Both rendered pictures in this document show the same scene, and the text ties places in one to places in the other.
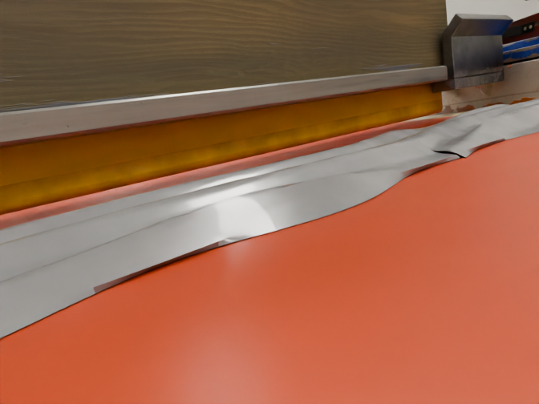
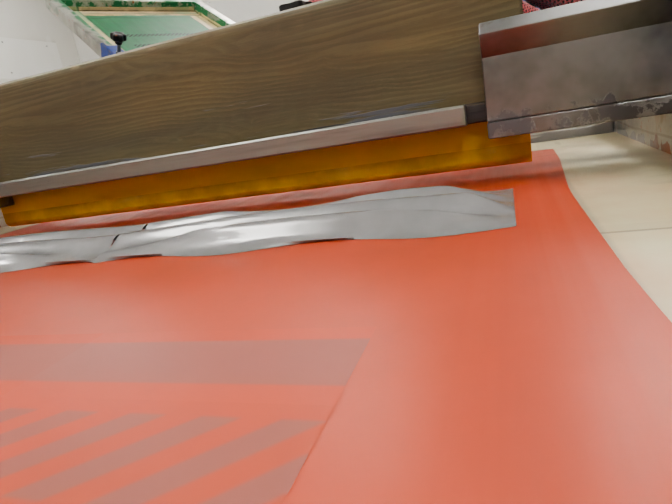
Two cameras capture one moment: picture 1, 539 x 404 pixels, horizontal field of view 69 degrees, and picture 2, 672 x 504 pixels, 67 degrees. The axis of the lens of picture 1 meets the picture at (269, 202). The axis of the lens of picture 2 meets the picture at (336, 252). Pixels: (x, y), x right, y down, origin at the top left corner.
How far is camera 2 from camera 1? 0.33 m
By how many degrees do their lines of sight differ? 54
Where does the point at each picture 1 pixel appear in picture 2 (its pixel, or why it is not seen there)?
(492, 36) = (636, 29)
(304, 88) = (212, 154)
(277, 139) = (234, 189)
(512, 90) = not seen: outside the picture
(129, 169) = (126, 202)
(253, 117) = (209, 169)
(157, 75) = (122, 146)
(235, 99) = (151, 166)
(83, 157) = (103, 193)
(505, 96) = not seen: outside the picture
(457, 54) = (498, 83)
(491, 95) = not seen: outside the picture
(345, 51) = (293, 104)
